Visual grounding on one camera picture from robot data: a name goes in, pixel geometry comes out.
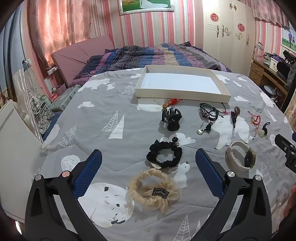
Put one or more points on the desk lamp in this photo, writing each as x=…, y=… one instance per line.
x=257, y=47

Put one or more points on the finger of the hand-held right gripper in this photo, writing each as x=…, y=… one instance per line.
x=283, y=141
x=291, y=162

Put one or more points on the wall power strip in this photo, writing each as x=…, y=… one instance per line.
x=52, y=70

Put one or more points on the wall poster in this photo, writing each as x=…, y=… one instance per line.
x=289, y=39

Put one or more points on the grey polar bear blanket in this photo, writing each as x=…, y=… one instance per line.
x=104, y=139

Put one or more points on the black scrunchie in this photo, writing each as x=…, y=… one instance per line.
x=153, y=148

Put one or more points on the white panel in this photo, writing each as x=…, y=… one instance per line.
x=16, y=150

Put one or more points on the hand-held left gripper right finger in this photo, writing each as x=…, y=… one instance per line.
x=209, y=171

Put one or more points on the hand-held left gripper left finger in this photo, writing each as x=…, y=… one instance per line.
x=89, y=171

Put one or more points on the black hair claw clip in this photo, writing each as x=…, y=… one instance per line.
x=171, y=120

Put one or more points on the striped purple blue quilt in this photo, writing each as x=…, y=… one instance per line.
x=161, y=54

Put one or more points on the wooden desk with drawers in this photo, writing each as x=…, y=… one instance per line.
x=259, y=74

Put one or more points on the framed wall picture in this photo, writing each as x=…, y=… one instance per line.
x=143, y=5

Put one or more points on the beige scrunchie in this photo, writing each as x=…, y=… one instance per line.
x=141, y=185

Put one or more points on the cream wardrobe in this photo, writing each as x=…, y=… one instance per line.
x=226, y=46

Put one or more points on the floral printed bag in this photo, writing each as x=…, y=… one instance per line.
x=39, y=111

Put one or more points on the white shallow tray box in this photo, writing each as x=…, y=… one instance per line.
x=180, y=81

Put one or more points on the round white stool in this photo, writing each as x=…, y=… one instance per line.
x=269, y=91

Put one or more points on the pink curtain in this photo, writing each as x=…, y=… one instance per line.
x=60, y=23

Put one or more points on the light green basket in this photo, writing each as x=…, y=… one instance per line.
x=67, y=97

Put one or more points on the white storage boxes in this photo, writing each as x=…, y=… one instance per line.
x=272, y=61

